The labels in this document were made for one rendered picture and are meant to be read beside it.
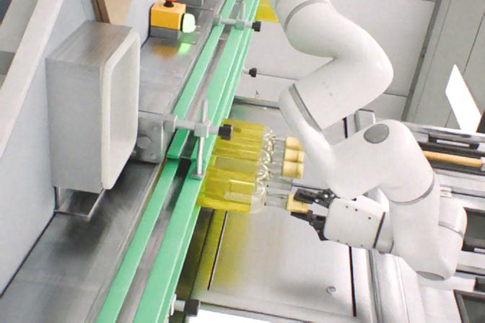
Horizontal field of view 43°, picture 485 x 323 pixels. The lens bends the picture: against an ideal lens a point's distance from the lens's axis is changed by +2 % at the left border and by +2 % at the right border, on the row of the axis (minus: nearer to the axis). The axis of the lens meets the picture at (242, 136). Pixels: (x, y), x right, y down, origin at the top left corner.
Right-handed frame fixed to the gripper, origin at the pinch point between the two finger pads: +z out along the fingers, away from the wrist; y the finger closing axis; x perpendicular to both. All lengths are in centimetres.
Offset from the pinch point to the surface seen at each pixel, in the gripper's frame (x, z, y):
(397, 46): -606, 30, -174
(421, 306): -0.5, -26.9, -14.7
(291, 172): -8.9, 5.4, 0.6
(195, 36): -32, 40, 16
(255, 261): 6.5, 6.2, -12.5
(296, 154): -15.4, 6.4, 1.4
